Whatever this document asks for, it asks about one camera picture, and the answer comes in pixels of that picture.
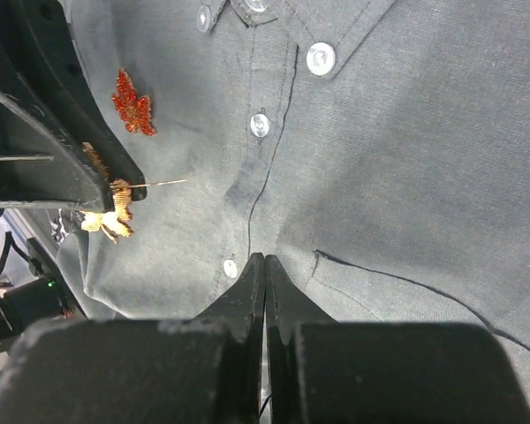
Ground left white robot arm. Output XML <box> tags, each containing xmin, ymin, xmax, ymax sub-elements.
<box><xmin>0</xmin><ymin>1</ymin><xmax>147</xmax><ymax>352</ymax></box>

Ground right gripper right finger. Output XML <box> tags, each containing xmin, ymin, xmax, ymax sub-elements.
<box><xmin>265</xmin><ymin>255</ymin><xmax>530</xmax><ymax>423</ymax></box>

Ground grey button shirt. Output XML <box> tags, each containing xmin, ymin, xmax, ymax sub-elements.
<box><xmin>57</xmin><ymin>1</ymin><xmax>530</xmax><ymax>405</ymax></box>

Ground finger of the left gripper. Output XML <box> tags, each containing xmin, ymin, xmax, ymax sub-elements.
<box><xmin>0</xmin><ymin>1</ymin><xmax>147</xmax><ymax>201</ymax></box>
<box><xmin>0</xmin><ymin>76</ymin><xmax>111</xmax><ymax>212</ymax></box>

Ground orange flower brooch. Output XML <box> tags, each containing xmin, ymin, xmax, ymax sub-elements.
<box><xmin>111</xmin><ymin>68</ymin><xmax>156</xmax><ymax>136</ymax></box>
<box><xmin>80</xmin><ymin>142</ymin><xmax>186</xmax><ymax>244</ymax></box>

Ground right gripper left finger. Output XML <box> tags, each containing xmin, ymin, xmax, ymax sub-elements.
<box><xmin>0</xmin><ymin>254</ymin><xmax>265</xmax><ymax>423</ymax></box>

